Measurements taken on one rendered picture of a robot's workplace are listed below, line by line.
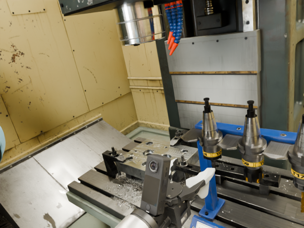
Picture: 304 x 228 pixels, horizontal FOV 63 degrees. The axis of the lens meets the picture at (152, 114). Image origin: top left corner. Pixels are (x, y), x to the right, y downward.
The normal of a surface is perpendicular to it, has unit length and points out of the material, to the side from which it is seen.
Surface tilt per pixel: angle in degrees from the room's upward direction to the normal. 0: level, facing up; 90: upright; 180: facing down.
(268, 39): 90
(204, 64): 90
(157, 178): 61
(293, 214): 0
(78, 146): 24
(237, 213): 0
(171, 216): 92
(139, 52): 90
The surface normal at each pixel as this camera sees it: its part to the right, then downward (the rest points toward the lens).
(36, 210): 0.14, -0.79
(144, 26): 0.20, 0.32
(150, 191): -0.65, -0.11
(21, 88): 0.76, 0.10
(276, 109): -0.62, 0.39
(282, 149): -0.18, -0.92
